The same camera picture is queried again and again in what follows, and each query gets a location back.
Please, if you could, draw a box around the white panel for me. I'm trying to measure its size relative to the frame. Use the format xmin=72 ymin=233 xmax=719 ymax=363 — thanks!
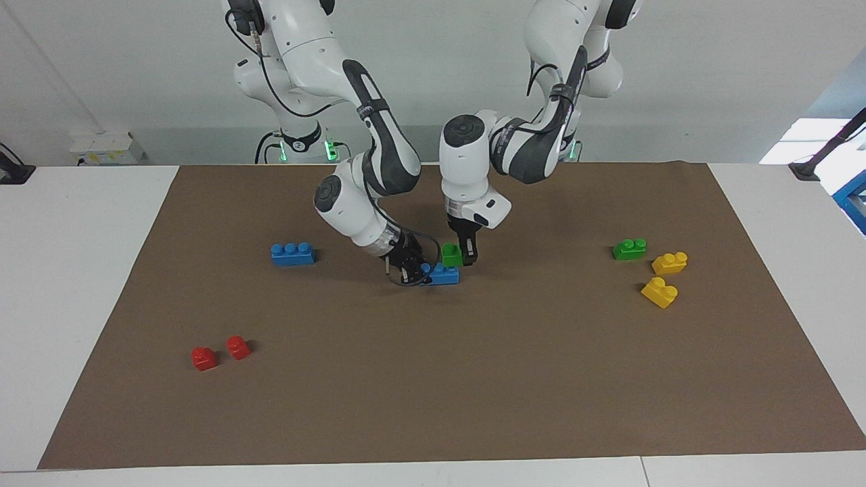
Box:
xmin=759 ymin=118 xmax=854 ymax=166

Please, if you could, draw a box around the blue three-stud toy brick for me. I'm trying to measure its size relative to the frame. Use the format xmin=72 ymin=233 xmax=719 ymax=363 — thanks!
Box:
xmin=271 ymin=241 xmax=317 ymax=266
xmin=419 ymin=262 xmax=461 ymax=287

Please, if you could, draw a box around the brown table mat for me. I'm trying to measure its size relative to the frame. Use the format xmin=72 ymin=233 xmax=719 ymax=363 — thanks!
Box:
xmin=37 ymin=162 xmax=866 ymax=469

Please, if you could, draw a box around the black table clamp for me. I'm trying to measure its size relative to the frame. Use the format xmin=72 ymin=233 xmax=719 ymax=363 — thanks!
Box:
xmin=0 ymin=143 xmax=36 ymax=185

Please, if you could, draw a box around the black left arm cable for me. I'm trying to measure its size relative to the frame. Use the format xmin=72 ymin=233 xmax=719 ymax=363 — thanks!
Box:
xmin=526 ymin=44 xmax=588 ymax=136

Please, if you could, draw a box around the black right base cable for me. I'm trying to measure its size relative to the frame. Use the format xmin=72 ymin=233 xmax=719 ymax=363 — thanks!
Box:
xmin=254 ymin=131 xmax=352 ymax=164

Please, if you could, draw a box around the black stand with rod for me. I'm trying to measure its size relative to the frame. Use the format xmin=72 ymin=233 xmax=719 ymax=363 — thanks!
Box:
xmin=788 ymin=107 xmax=866 ymax=182

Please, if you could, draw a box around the blue metal frame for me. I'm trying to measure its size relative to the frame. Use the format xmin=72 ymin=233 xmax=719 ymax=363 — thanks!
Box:
xmin=832 ymin=169 xmax=866 ymax=235

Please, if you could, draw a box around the yellow two-stud toy brick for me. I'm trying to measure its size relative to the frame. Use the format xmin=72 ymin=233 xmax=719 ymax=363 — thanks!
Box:
xmin=640 ymin=277 xmax=679 ymax=310
xmin=652 ymin=252 xmax=689 ymax=275

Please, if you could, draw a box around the white power strip box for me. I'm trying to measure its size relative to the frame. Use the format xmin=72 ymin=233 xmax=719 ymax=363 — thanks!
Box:
xmin=69 ymin=131 xmax=146 ymax=167

